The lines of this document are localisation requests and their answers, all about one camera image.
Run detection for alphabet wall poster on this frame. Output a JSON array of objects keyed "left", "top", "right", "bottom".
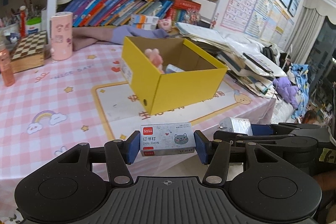
[{"left": 220, "top": 0, "right": 257, "bottom": 32}]

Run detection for pink pig plush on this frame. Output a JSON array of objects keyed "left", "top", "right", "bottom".
[{"left": 157, "top": 17, "right": 172, "bottom": 33}]

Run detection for white staples box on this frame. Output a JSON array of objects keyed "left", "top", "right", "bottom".
[{"left": 140, "top": 122, "right": 195, "bottom": 156}]

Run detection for pink fluffy glove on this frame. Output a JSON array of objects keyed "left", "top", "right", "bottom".
[{"left": 145, "top": 48, "right": 164, "bottom": 73}]

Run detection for pink checkered tablecloth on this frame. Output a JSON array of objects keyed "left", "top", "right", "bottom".
[{"left": 1, "top": 44, "right": 276, "bottom": 223}]

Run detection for orange spray bottle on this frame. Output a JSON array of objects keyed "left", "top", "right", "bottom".
[{"left": 0, "top": 41, "right": 15, "bottom": 87}]

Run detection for pile of papers and books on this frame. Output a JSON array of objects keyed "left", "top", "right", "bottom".
[{"left": 175, "top": 23, "right": 286, "bottom": 98}]

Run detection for orange white carton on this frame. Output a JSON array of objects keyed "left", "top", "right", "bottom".
[
  {"left": 130, "top": 23, "right": 157, "bottom": 30},
  {"left": 130, "top": 14, "right": 159, "bottom": 24}
]

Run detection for white power adapter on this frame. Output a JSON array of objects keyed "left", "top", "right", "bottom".
[{"left": 219, "top": 117, "right": 253, "bottom": 136}]

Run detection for red dictionary books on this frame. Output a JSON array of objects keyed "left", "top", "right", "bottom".
[{"left": 165, "top": 0, "right": 201, "bottom": 24}]

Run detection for upper orange white carton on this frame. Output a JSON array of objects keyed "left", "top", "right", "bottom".
[{"left": 130, "top": 14, "right": 159, "bottom": 24}]

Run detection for white blue spray bottle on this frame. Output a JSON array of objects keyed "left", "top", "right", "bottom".
[{"left": 165, "top": 64, "right": 184, "bottom": 74}]

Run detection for mauve and purple cloth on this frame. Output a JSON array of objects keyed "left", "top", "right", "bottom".
[{"left": 72, "top": 25, "right": 169, "bottom": 51}]

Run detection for yellow cardboard box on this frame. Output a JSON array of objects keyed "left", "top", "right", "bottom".
[{"left": 121, "top": 36, "right": 228, "bottom": 114}]

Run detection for pink cylinder with stickers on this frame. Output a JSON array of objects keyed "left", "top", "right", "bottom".
[{"left": 50, "top": 11, "right": 73, "bottom": 61}]

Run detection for purple plush toy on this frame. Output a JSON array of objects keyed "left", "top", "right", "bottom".
[{"left": 273, "top": 77, "right": 298, "bottom": 109}]

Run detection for wooden chess board box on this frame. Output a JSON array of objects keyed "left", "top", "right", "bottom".
[{"left": 11, "top": 31, "right": 47, "bottom": 73}]

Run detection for row of leaning books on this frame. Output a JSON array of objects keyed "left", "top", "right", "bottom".
[{"left": 64, "top": 0, "right": 173, "bottom": 28}]

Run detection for lower orange white carton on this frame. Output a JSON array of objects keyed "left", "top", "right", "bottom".
[{"left": 130, "top": 23, "right": 157, "bottom": 30}]

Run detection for red tassel ornament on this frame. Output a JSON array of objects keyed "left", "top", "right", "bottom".
[{"left": 19, "top": 5, "right": 26, "bottom": 38}]

